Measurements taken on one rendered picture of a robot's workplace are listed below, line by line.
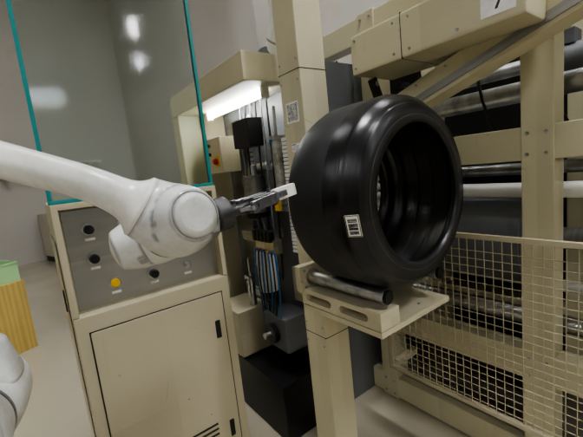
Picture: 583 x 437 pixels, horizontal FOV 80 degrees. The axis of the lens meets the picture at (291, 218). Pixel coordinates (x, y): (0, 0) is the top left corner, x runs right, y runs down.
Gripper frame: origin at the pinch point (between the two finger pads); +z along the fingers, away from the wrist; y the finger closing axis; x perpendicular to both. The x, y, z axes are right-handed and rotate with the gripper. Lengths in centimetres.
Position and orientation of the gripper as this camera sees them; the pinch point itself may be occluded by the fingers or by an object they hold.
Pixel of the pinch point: (284, 192)
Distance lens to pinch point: 88.9
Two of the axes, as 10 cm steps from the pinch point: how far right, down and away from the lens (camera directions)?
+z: 7.7, -3.2, 5.6
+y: -6.0, -0.5, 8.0
